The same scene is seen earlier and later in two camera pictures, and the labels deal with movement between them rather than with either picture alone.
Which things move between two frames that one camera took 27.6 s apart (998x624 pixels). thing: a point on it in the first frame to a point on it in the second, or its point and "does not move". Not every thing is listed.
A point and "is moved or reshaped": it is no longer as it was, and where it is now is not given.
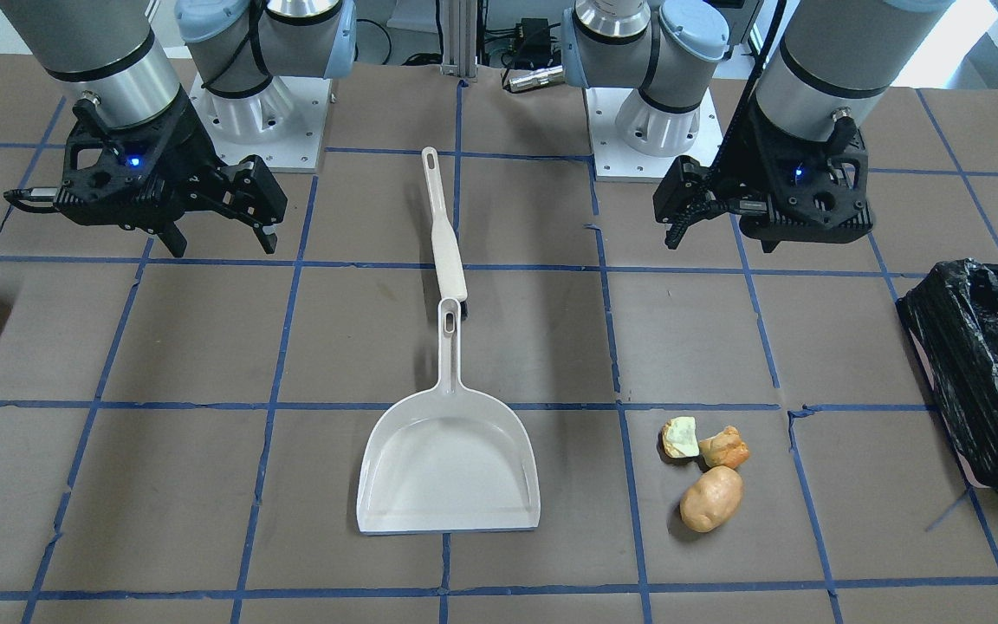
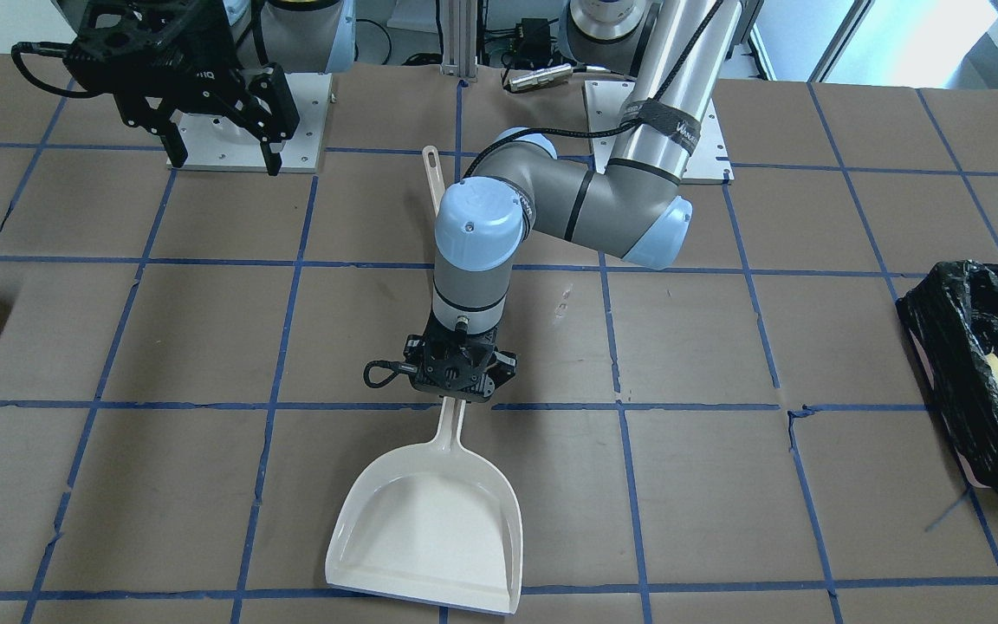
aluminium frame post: x=459 y=39 does not move
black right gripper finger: x=266 y=233 to x=274 y=159
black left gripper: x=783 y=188 to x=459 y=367
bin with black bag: x=980 y=339 does not move
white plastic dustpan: x=450 y=459 is moved or reshaped
